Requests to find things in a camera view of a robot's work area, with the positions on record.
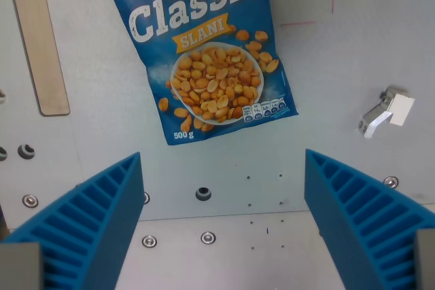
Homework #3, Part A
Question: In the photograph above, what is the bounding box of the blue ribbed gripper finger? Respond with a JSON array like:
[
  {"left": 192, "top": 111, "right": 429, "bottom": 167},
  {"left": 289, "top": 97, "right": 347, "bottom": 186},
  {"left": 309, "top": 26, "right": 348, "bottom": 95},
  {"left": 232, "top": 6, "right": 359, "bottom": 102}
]
[
  {"left": 0, "top": 151, "right": 145, "bottom": 290},
  {"left": 303, "top": 149, "right": 435, "bottom": 290}
]

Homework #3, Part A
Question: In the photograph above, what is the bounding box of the wooden strip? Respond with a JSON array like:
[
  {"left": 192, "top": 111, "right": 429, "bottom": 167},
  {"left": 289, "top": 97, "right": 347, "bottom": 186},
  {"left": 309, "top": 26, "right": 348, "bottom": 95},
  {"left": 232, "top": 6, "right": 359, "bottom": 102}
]
[{"left": 5, "top": 0, "right": 71, "bottom": 116}]

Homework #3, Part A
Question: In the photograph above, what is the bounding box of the blue peanut snack bag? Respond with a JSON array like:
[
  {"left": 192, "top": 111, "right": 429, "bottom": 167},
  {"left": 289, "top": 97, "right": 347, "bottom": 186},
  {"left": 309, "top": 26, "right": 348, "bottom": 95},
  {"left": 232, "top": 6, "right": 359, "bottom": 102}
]
[{"left": 97, "top": 0, "right": 300, "bottom": 146}]

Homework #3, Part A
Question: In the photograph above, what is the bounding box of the metal bracket with white tag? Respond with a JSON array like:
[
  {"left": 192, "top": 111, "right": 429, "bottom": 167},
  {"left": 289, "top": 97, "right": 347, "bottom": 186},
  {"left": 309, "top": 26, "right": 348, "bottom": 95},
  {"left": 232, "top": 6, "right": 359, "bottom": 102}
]
[{"left": 358, "top": 86, "right": 416, "bottom": 139}]

